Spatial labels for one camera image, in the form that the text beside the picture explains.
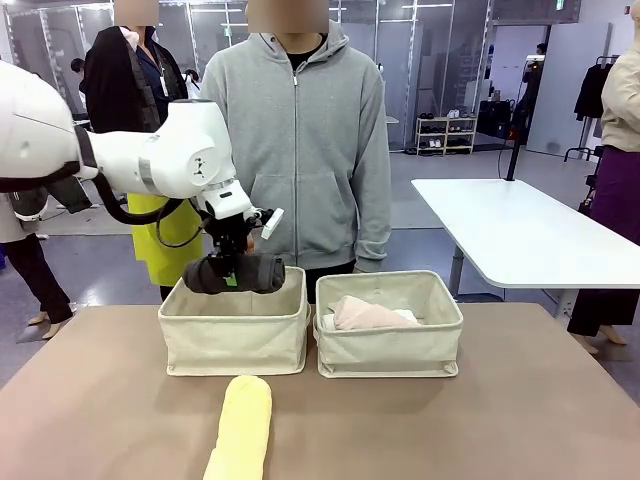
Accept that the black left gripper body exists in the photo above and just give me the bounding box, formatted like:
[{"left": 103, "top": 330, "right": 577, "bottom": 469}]
[{"left": 202, "top": 208, "right": 265, "bottom": 261}]

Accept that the grey towel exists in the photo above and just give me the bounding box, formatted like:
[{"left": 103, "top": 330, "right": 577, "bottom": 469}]
[{"left": 182, "top": 253, "right": 287, "bottom": 296}]

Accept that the pink towel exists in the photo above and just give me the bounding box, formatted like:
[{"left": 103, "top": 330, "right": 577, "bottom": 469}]
[{"left": 332, "top": 294, "right": 424, "bottom": 331}]

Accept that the white towel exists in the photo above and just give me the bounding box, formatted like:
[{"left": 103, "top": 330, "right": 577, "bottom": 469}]
[{"left": 322, "top": 308, "right": 419, "bottom": 331}]

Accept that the beige fabric basket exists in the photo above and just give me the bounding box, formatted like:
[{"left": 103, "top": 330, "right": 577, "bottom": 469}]
[
  {"left": 157, "top": 266, "right": 312, "bottom": 377},
  {"left": 313, "top": 270, "right": 465, "bottom": 379}
]

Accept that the person in grey hoodie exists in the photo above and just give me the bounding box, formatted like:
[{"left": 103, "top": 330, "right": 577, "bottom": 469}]
[{"left": 199, "top": 0, "right": 392, "bottom": 304}]

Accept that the yellow rolled towel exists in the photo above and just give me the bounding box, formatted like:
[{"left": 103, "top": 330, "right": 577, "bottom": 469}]
[{"left": 202, "top": 374, "right": 274, "bottom": 480}]

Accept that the person with yellow apron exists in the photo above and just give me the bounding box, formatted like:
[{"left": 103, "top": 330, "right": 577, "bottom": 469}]
[{"left": 79, "top": 0, "right": 207, "bottom": 301}]

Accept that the person in dark green jacket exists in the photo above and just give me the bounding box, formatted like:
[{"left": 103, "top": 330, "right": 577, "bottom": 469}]
[{"left": 0, "top": 174, "right": 77, "bottom": 341}]

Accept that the wooden shoe rack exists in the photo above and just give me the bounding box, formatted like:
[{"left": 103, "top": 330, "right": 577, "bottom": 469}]
[{"left": 414, "top": 114, "right": 478, "bottom": 157}]

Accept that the black storage case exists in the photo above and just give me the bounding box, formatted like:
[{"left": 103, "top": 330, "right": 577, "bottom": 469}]
[{"left": 476, "top": 98, "right": 517, "bottom": 139}]

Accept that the white table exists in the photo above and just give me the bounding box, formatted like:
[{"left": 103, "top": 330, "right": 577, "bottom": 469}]
[{"left": 410, "top": 178, "right": 640, "bottom": 321}]

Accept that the black clothes rack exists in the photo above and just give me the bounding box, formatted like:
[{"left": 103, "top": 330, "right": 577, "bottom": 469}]
[{"left": 563, "top": 55, "right": 622, "bottom": 163}]

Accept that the person in purple skirt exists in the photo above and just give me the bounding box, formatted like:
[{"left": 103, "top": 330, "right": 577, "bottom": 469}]
[{"left": 567, "top": 9, "right": 640, "bottom": 356}]

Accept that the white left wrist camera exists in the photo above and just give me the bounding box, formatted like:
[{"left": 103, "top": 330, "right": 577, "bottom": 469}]
[{"left": 259, "top": 207, "right": 286, "bottom": 242}]

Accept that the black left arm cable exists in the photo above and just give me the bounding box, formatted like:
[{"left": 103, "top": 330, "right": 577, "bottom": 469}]
[{"left": 0, "top": 164, "right": 217, "bottom": 249}]

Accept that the black camera stand pole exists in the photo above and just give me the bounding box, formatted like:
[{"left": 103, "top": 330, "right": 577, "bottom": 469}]
[{"left": 504, "top": 54, "right": 547, "bottom": 182}]

